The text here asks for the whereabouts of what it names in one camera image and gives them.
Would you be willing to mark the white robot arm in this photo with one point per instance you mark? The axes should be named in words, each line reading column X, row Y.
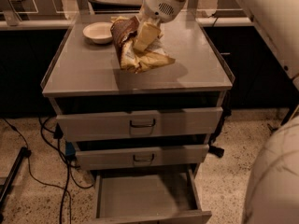
column 272, row 195

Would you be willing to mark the bottom grey drawer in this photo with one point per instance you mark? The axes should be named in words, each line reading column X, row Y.
column 147, row 195

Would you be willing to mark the black power plug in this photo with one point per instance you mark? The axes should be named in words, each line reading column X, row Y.
column 217, row 151

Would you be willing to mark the grey drawer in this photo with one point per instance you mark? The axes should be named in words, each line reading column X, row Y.
column 147, row 195
column 141, row 157
column 138, row 124

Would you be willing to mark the middle grey drawer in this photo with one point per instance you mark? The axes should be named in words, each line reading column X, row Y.
column 141, row 157

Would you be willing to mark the grey drawer cabinet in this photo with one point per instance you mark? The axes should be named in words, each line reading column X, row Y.
column 87, row 79

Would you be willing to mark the brown chip bag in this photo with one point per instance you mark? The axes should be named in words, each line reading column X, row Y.
column 124, row 32

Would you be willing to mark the black metal floor stand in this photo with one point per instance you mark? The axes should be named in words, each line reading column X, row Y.
column 5, row 188

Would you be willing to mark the top grey drawer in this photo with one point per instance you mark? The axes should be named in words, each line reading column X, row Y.
column 138, row 124

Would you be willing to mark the white bowl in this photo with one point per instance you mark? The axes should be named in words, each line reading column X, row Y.
column 98, row 32

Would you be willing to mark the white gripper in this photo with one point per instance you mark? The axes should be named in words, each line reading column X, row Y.
column 157, row 6

